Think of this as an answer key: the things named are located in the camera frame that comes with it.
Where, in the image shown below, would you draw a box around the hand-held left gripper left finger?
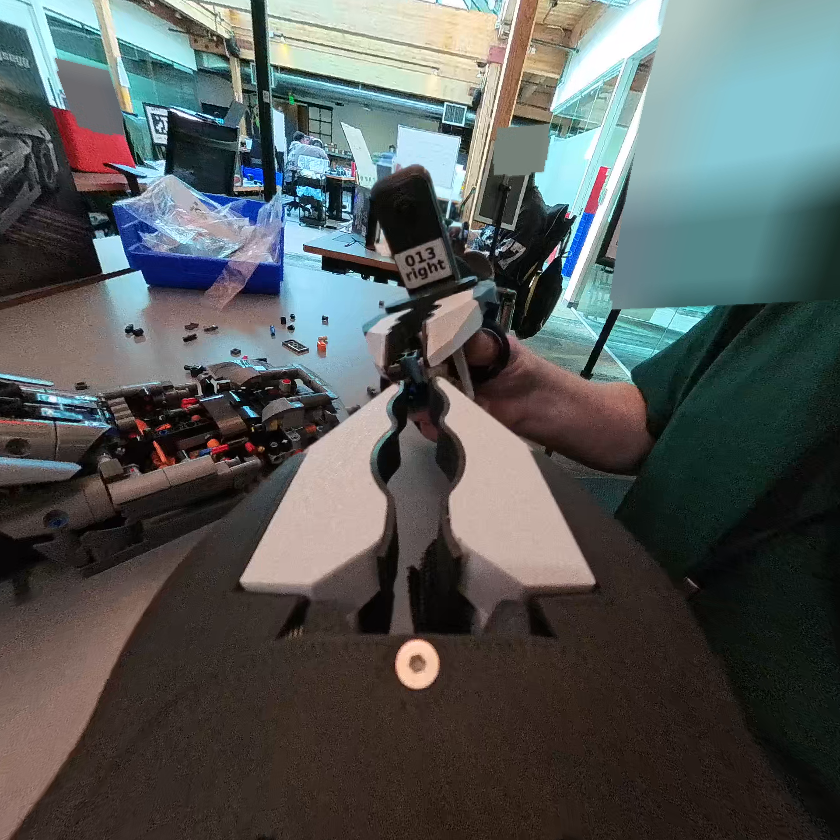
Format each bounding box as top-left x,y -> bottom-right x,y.
239,382 -> 408,632

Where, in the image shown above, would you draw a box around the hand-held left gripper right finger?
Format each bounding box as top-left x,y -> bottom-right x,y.
425,379 -> 597,632

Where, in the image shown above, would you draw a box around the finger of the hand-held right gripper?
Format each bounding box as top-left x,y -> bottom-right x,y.
364,308 -> 411,379
421,289 -> 488,368

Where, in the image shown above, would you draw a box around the grey lego car model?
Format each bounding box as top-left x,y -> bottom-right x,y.
0,357 -> 349,578

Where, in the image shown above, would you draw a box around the scattered small lego pieces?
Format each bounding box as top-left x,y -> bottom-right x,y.
125,314 -> 330,358

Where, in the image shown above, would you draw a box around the lego car set box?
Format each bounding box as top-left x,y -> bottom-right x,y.
0,20 -> 102,296

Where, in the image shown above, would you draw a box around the person's right hand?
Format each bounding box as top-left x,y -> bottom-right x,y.
415,327 -> 567,462

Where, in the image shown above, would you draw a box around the dark cardboard box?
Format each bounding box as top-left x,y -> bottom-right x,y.
351,185 -> 380,238

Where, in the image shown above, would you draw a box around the white whiteboard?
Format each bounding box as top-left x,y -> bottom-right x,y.
395,125 -> 462,201

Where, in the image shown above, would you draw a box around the brown background table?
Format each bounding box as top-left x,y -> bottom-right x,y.
303,230 -> 403,275

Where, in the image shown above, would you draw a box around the tilted white board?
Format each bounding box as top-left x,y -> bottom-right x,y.
340,121 -> 383,188

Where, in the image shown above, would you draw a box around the screen on tripod stand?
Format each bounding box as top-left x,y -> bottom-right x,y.
474,172 -> 529,231

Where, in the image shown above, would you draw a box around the black backpack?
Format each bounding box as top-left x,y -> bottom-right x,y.
508,203 -> 577,339

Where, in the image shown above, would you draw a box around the poster on black easel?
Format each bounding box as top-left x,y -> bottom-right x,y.
581,190 -> 624,382

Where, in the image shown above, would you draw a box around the red and blue panel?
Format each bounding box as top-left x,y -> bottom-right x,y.
564,166 -> 610,277

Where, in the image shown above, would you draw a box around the black metal pole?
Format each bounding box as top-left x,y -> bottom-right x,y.
251,0 -> 278,201

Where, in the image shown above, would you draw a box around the blue plastic bin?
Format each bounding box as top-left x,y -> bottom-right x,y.
112,192 -> 286,296

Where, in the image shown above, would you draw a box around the black mesh office chair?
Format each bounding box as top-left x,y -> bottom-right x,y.
164,108 -> 240,196

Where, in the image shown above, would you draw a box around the clear plastic bags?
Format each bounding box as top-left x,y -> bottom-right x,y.
128,174 -> 284,309

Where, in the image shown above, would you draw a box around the person's green shirt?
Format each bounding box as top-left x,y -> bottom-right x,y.
616,302 -> 840,840

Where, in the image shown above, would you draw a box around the red bag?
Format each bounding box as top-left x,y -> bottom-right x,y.
52,107 -> 140,175

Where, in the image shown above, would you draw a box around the slanted wooden post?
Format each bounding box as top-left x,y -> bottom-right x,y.
462,0 -> 539,224

